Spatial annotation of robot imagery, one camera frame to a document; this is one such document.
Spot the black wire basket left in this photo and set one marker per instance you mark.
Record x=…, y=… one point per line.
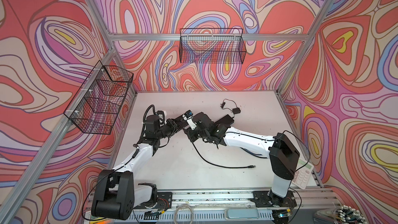
x=103, y=94

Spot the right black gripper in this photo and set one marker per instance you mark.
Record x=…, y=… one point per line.
x=189, y=132

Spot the grey flat device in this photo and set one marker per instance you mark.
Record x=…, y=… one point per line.
x=241, y=213

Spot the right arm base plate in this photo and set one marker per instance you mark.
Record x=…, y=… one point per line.
x=268, y=199

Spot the black wire basket back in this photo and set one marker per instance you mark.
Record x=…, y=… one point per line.
x=212, y=46

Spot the aluminium front rail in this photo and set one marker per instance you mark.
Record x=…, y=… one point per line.
x=209, y=205

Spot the black wire basket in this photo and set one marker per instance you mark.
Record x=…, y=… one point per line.
x=212, y=46
x=103, y=94

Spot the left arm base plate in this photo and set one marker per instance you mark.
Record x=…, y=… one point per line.
x=162, y=203

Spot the wrist white camera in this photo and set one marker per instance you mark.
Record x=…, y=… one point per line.
x=162, y=117
x=188, y=117

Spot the box of coloured markers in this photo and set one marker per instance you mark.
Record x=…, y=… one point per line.
x=93, y=221

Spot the white calculator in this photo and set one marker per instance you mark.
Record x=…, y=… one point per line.
x=303, y=174

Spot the black network switch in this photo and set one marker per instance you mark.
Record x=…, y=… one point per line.
x=181, y=121
x=226, y=120

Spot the black power adapter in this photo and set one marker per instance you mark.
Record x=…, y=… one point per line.
x=235, y=110

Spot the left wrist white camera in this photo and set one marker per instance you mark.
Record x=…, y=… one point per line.
x=162, y=117

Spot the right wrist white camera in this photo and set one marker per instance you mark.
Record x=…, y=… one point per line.
x=188, y=117

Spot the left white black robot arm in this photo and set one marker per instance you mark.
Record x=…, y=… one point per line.
x=116, y=194

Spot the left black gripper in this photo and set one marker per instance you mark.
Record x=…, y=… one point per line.
x=171, y=124

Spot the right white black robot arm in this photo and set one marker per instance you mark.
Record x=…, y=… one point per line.
x=281, y=152

